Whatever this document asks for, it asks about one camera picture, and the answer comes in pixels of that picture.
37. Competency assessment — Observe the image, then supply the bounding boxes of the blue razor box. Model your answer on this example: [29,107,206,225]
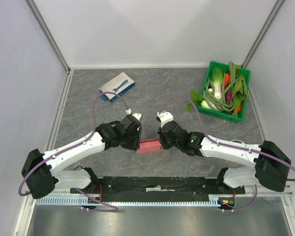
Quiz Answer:
[99,72,135,95]

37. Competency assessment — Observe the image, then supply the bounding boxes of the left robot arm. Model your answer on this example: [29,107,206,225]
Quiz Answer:
[21,113,142,199]

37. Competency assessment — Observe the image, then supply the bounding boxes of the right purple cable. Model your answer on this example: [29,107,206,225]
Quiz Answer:
[158,94,295,212]

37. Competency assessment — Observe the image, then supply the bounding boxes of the slotted cable duct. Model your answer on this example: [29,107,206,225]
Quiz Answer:
[36,196,222,207]

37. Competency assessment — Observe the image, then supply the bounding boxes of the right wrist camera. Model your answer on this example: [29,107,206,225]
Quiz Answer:
[156,111,174,128]

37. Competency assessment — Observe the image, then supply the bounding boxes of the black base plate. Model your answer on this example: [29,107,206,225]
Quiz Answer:
[70,176,246,203]

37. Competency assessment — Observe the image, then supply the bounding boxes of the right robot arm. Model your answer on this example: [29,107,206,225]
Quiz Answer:
[158,121,291,192]

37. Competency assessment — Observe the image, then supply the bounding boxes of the toy spinach leaf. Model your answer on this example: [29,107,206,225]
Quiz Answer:
[232,74,248,109]

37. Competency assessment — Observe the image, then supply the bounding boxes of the toy bok choy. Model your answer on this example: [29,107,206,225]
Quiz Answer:
[190,68,223,112]

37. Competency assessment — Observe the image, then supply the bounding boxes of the purple cable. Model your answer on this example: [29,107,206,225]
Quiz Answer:
[158,94,295,212]
[18,91,132,212]

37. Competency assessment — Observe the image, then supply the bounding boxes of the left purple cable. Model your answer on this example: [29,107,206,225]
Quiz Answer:
[18,91,132,212]

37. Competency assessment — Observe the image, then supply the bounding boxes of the toy green beans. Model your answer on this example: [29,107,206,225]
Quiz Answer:
[202,61,237,112]

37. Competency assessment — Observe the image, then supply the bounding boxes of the pink paper box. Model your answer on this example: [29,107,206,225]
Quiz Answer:
[136,138,161,154]

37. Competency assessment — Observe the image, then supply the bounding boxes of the toy carrot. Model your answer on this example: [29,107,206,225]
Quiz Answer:
[224,73,230,89]

